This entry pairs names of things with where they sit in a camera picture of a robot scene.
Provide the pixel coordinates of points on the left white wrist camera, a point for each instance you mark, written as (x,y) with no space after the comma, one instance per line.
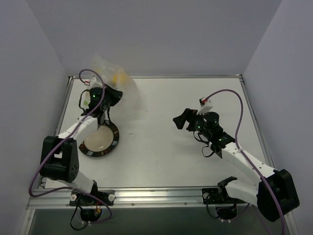
(92,82)

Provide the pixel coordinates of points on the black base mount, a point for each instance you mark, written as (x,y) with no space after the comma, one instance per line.
(79,198)
(215,195)

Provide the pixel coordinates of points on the round plate with dark rim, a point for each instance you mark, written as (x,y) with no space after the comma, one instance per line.
(102,141)

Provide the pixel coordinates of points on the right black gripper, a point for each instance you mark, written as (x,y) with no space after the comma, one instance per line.
(190,117)

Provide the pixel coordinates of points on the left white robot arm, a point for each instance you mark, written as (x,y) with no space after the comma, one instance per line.
(60,160)

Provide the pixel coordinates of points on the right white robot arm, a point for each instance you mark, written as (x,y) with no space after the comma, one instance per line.
(272,191)

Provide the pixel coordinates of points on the aluminium front rail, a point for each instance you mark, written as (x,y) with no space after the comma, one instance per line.
(177,197)

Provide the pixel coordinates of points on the clear plastic bag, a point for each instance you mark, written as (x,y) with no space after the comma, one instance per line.
(130,100)

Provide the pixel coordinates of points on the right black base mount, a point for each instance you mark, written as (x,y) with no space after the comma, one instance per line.
(215,195)

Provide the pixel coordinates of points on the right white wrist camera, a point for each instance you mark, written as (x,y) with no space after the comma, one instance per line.
(206,105)

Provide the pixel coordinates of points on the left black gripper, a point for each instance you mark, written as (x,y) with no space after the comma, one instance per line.
(113,94)

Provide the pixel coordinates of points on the yellow fake lemon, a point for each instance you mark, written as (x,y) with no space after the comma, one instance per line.
(120,78)

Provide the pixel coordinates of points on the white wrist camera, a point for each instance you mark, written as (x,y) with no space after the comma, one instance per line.
(206,105)
(92,82)

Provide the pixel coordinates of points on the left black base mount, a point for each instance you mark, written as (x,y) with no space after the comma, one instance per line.
(79,198)

